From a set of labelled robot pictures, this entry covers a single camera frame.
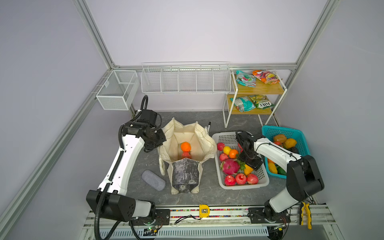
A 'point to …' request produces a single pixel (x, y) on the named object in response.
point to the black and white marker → (209, 125)
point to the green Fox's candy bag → (261, 101)
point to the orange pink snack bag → (267, 77)
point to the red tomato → (277, 142)
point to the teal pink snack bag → (245, 79)
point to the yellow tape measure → (204, 210)
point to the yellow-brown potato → (280, 137)
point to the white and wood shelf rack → (229, 109)
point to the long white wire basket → (186, 77)
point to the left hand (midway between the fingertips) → (163, 144)
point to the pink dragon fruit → (230, 166)
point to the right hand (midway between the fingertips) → (247, 164)
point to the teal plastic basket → (269, 132)
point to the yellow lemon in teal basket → (290, 143)
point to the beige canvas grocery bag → (185, 174)
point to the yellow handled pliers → (306, 206)
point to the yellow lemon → (226, 149)
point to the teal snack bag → (243, 104)
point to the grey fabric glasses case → (153, 180)
